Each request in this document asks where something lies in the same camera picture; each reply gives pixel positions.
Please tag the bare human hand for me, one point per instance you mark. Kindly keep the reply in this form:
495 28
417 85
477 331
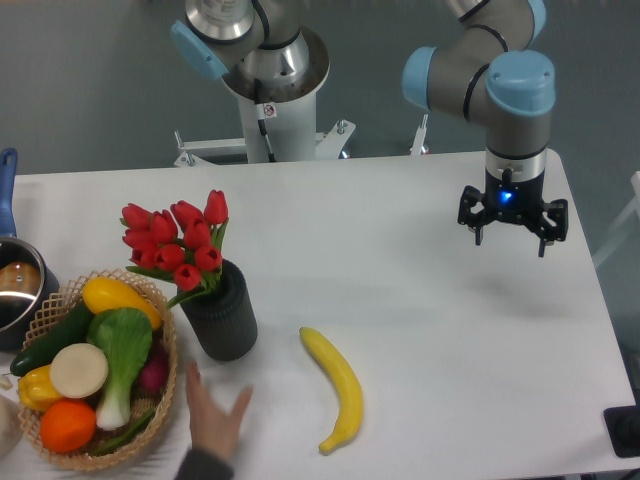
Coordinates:
213 430

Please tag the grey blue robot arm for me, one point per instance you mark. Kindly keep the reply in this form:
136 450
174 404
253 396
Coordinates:
491 77

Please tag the dark grey ribbed vase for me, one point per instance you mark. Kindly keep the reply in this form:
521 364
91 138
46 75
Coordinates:
224 324

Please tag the blue handled saucepan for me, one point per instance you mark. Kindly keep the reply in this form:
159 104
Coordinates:
26 280

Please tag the red tulip bouquet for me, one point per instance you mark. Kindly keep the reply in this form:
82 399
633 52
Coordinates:
181 245

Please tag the green chili pepper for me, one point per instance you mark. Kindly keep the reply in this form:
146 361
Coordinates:
125 437

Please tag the woven wicker basket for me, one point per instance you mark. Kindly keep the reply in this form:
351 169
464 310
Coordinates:
153 407

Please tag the white frame at right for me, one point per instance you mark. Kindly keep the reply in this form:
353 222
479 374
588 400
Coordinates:
620 229

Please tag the red radish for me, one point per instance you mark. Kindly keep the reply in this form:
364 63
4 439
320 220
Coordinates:
154 374

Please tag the green bok choy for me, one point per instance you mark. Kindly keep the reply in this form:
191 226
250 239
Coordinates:
124 335

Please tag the green cucumber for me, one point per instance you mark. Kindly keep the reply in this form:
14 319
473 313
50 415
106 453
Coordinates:
72 329

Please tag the yellow bell pepper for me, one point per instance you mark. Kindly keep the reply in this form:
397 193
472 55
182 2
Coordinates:
36 390

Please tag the yellow banana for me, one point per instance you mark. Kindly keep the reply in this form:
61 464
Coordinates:
346 385

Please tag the yellow squash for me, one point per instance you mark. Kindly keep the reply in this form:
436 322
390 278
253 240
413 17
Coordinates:
103 293

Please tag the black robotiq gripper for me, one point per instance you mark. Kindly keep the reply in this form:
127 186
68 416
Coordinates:
516 203

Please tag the black device at table edge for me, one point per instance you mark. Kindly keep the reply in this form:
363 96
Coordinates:
623 429

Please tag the orange fruit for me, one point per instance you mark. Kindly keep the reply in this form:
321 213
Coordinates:
67 426

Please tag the small white garlic piece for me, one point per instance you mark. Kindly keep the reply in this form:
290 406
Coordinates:
5 383

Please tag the grey sleeved forearm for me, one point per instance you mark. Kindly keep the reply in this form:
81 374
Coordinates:
198 464

